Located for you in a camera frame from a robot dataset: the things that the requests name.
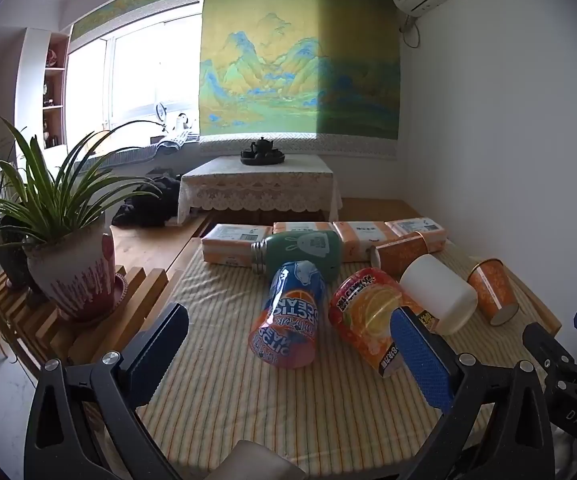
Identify window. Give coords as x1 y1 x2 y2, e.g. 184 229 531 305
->
65 2 202 145

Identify green landscape wall hanging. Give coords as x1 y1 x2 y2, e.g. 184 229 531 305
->
198 0 402 162

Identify landscape window valance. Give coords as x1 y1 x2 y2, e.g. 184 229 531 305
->
70 0 204 42

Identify folded blue-white towel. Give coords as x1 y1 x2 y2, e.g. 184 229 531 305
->
155 130 200 155

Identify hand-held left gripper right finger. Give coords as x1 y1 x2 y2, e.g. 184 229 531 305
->
390 305 557 480

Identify orange tissue pack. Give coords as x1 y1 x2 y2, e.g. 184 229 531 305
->
385 217 447 254
202 223 274 267
273 221 337 237
333 220 399 262

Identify white wall shelf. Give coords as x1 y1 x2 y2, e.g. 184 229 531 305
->
16 27 72 152

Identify striped windowsill cushion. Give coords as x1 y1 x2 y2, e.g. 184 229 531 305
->
79 142 163 169

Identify yellow striped table cloth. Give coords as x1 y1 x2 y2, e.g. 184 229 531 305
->
136 237 544 463

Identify dark tea tray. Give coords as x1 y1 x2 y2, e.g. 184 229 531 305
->
240 151 286 166

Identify air conditioner cable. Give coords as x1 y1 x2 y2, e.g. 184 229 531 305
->
399 12 422 51

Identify white plastic cup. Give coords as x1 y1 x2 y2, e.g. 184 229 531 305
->
399 254 478 336

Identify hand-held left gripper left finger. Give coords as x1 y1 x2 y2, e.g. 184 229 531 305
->
23 302 190 480

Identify green bottle with rabbit print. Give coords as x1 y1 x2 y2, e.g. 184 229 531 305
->
249 231 344 281

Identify blue orange drink can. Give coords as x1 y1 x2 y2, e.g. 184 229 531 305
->
247 260 330 371

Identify dark potted plant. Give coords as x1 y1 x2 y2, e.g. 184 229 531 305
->
0 147 33 291

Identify wooden slatted plant rack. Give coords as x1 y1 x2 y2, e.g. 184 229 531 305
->
0 262 170 367

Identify low table with lace cloth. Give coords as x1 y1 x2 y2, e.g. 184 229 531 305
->
177 154 343 224

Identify black bag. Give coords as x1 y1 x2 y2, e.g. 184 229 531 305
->
112 176 182 228

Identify red and orange printed cup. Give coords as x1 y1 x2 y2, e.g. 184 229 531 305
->
329 267 442 379

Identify spider plant in white-red pot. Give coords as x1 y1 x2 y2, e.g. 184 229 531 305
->
0 117 163 323

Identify orange paper cup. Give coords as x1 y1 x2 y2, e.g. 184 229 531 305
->
370 232 430 281
467 258 519 327

